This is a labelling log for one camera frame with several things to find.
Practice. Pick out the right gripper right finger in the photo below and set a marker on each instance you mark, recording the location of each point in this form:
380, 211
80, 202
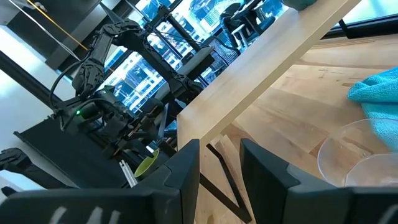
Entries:
311, 202

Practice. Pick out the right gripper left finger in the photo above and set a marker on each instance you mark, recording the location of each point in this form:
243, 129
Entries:
124, 205

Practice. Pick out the green ceramic mug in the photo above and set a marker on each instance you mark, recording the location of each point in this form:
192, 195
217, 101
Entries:
146, 166

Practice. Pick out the clear glass mug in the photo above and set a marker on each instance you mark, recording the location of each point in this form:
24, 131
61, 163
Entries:
342, 149

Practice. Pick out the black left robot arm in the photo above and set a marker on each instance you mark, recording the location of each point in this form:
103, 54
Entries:
149, 53

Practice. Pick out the teal cloth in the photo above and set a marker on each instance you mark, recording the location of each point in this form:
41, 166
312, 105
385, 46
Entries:
379, 93

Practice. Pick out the black office chair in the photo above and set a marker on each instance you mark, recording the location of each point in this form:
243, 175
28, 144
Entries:
230, 15

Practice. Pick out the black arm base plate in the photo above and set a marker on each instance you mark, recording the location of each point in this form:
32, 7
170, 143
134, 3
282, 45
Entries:
62, 155

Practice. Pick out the black aluminium table frame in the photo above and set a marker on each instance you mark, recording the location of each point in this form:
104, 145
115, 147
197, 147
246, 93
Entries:
367, 29

